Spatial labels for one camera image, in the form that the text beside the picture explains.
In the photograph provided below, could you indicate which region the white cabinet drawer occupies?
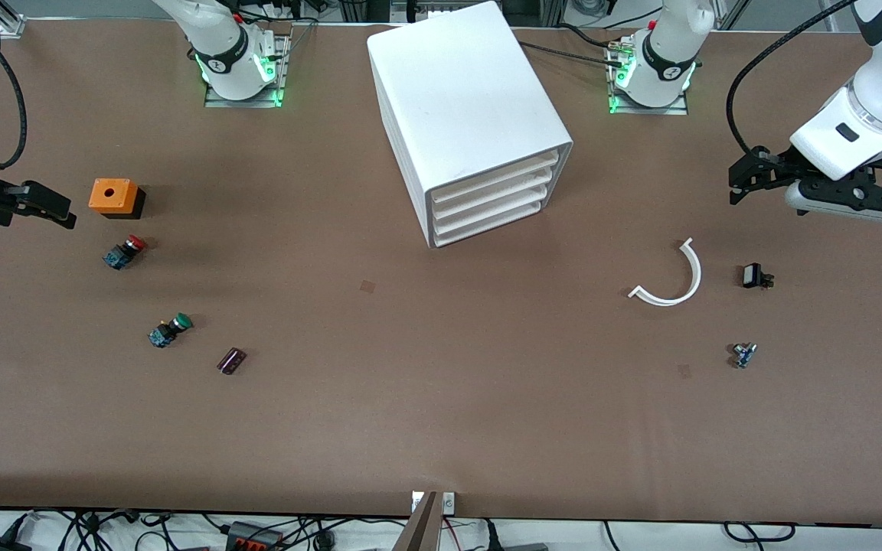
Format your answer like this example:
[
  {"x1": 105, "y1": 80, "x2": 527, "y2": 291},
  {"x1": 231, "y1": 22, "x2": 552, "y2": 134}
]
[
  {"x1": 432, "y1": 184, "x2": 553, "y2": 235},
  {"x1": 430, "y1": 150, "x2": 562, "y2": 206},
  {"x1": 431, "y1": 167, "x2": 559, "y2": 220},
  {"x1": 433, "y1": 201, "x2": 544, "y2": 249}
]

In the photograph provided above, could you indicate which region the red push button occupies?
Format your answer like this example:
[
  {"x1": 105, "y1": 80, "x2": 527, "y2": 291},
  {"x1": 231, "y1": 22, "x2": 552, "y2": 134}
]
[{"x1": 102, "y1": 235, "x2": 147, "y2": 271}]

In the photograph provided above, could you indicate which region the green push button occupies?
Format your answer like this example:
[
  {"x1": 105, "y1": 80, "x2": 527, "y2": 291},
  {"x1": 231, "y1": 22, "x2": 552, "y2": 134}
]
[{"x1": 148, "y1": 312, "x2": 194, "y2": 349}]

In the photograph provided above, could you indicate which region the white drawer cabinet housing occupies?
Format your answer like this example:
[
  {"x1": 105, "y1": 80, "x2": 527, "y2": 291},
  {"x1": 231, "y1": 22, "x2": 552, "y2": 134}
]
[{"x1": 367, "y1": 0, "x2": 573, "y2": 249}]

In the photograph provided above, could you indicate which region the white curved plastic strip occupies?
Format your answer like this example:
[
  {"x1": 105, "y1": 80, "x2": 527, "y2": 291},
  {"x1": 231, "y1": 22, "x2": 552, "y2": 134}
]
[{"x1": 628, "y1": 237, "x2": 703, "y2": 307}]

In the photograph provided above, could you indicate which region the black orange power strip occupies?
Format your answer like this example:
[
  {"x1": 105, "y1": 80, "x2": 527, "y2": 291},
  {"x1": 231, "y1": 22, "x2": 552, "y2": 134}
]
[{"x1": 225, "y1": 520, "x2": 286, "y2": 551}]

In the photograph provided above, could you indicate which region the orange button enclosure box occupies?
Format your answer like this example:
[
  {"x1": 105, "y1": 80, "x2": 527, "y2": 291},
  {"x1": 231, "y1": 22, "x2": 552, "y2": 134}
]
[{"x1": 88, "y1": 178, "x2": 146, "y2": 220}]

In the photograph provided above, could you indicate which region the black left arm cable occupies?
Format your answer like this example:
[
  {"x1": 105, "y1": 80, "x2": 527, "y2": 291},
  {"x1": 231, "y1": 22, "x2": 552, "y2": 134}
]
[{"x1": 726, "y1": 0, "x2": 864, "y2": 163}]

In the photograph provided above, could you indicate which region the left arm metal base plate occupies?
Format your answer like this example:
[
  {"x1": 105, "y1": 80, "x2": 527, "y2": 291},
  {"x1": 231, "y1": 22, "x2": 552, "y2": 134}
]
[{"x1": 607, "y1": 37, "x2": 691, "y2": 116}]

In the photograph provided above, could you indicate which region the aluminium frame profile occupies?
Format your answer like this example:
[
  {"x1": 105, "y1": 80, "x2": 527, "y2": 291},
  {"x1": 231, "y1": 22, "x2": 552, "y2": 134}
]
[{"x1": 0, "y1": 0, "x2": 27, "y2": 38}]

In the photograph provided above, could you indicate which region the black cable on table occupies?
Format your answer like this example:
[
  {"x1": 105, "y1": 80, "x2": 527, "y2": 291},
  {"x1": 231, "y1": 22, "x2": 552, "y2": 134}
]
[{"x1": 519, "y1": 23, "x2": 627, "y2": 68}]

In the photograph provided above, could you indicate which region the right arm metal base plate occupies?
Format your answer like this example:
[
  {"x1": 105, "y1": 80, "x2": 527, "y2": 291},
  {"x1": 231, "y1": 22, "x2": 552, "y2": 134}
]
[{"x1": 204, "y1": 34, "x2": 292, "y2": 109}]

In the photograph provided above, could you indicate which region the black looped floor cable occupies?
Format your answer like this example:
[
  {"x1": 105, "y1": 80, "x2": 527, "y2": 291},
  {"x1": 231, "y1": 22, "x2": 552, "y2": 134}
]
[{"x1": 722, "y1": 521, "x2": 799, "y2": 543}]

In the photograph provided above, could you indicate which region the wooden post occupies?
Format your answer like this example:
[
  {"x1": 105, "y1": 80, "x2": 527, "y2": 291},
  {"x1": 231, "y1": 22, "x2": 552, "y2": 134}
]
[{"x1": 393, "y1": 491, "x2": 443, "y2": 551}]

